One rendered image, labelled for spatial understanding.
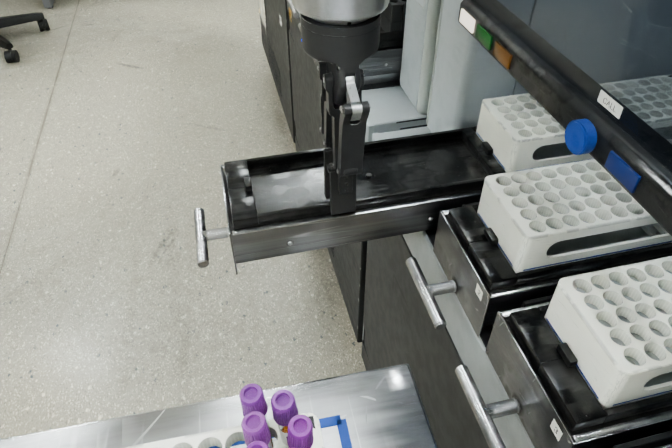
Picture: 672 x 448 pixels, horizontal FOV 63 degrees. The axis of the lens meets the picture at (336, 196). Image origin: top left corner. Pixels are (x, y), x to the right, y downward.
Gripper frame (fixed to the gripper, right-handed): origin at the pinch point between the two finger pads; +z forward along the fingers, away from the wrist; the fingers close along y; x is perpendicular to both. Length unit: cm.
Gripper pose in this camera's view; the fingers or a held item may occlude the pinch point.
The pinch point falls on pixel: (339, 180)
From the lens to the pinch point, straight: 64.0
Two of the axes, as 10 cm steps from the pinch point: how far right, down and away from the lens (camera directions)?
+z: 0.0, 7.6, 6.5
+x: -9.7, 1.6, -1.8
